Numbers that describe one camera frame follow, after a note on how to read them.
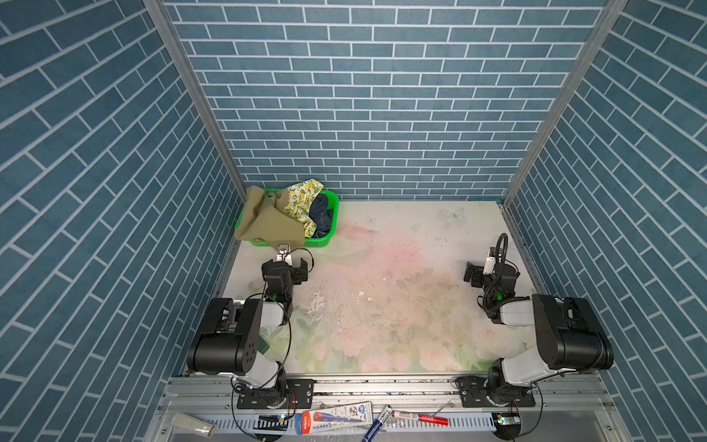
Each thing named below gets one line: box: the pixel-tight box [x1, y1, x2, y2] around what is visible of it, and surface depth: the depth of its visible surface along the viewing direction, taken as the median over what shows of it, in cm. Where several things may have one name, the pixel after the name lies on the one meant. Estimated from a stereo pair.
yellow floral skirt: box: [281, 178, 325, 239], surface depth 107 cm
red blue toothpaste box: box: [294, 400, 374, 436], surface depth 71 cm
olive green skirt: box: [234, 186, 306, 246], surface depth 96 cm
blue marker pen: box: [361, 404, 394, 442], surface depth 69 cm
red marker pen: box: [391, 410, 450, 427], surface depth 71 cm
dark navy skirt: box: [309, 193, 334, 239], surface depth 107 cm
